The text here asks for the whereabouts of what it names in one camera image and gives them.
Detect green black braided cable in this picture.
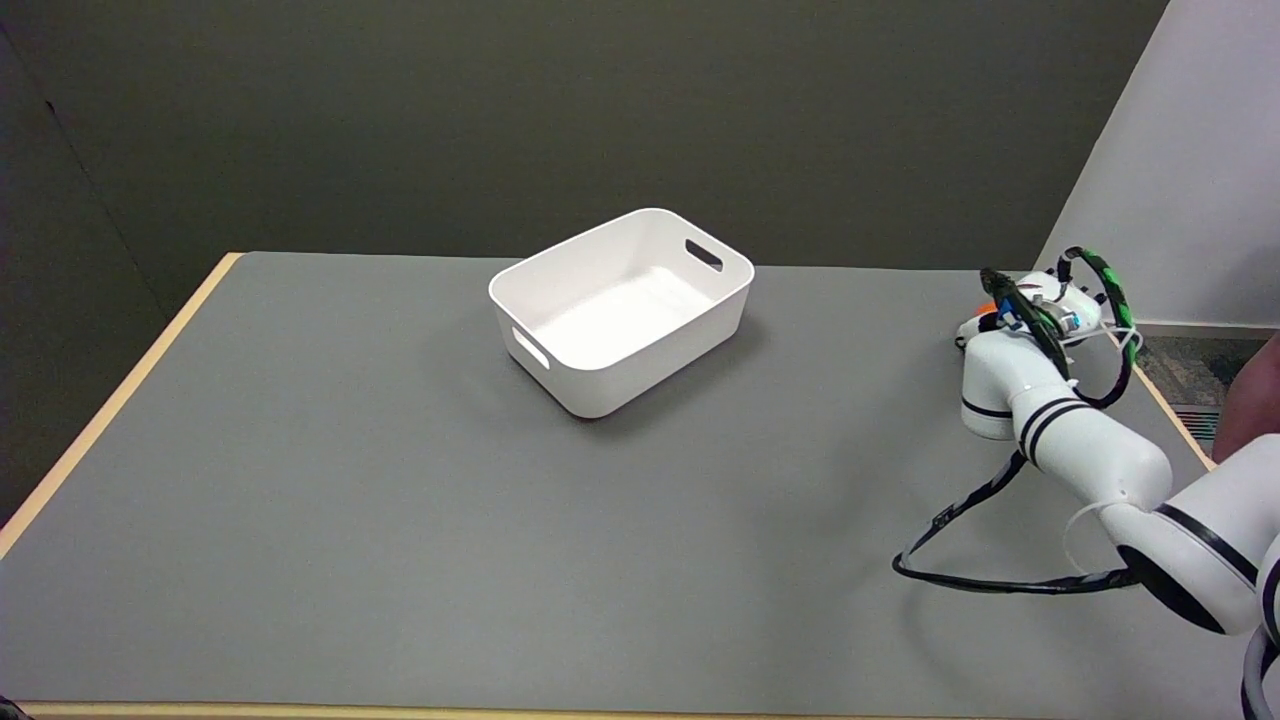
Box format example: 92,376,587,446
1058,245,1139,411

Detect bystander person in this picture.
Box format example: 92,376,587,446
1211,334,1280,465

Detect black sheathed cable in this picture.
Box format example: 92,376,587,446
892,448,1143,597

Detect white plastic storage bin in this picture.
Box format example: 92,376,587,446
488,207,757,420

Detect metal floor vent grille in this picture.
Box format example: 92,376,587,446
1176,404,1227,443

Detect white cable tie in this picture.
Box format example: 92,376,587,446
1061,500,1113,575

